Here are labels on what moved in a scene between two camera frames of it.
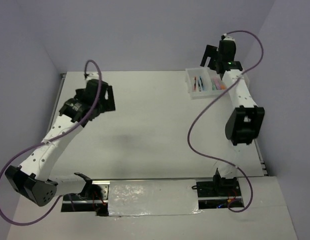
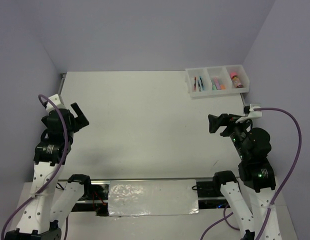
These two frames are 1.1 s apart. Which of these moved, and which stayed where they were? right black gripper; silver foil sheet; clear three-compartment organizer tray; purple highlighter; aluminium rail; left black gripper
Moved: left black gripper; right black gripper
Stayed: clear three-compartment organizer tray; purple highlighter; aluminium rail; silver foil sheet
